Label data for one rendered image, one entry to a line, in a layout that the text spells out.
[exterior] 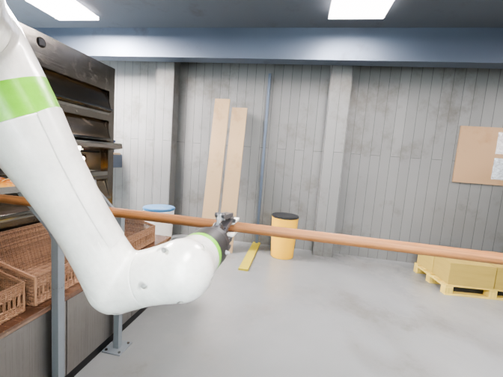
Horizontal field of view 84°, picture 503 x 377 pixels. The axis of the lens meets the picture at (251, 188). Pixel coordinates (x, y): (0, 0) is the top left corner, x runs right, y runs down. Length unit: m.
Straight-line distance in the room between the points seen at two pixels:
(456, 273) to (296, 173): 2.36
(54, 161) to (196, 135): 4.30
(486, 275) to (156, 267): 3.98
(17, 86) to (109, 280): 0.31
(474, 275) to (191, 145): 4.17
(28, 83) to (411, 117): 4.56
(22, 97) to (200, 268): 0.34
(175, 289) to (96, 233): 0.15
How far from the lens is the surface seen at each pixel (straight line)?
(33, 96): 0.49
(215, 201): 4.13
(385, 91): 4.69
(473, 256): 0.93
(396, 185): 4.65
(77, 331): 2.08
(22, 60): 0.50
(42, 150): 0.48
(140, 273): 0.50
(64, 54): 2.57
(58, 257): 1.70
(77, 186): 0.49
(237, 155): 4.14
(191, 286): 0.48
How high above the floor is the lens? 1.40
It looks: 6 degrees down
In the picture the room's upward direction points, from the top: 4 degrees clockwise
